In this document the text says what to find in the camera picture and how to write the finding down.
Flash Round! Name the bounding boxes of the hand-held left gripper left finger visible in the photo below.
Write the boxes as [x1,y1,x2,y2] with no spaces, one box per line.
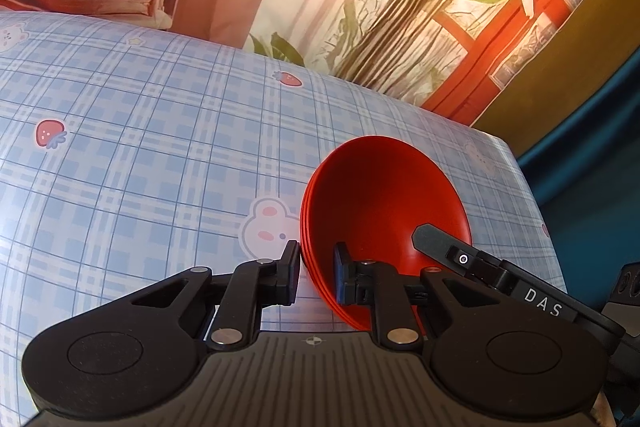
[131,241,303,353]

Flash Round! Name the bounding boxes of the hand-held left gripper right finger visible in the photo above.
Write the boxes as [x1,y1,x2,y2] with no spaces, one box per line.
[333,242,501,352]

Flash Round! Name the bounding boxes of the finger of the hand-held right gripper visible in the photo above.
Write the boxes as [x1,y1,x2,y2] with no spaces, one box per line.
[412,223,507,294]

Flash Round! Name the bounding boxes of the blue curtain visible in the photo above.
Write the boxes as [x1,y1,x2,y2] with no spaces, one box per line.
[515,62,640,310]

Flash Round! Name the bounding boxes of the blue checked tablecloth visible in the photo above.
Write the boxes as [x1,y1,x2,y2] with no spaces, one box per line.
[0,9,569,414]

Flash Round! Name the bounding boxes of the yellow curtain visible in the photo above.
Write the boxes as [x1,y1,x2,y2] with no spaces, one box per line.
[467,0,640,158]

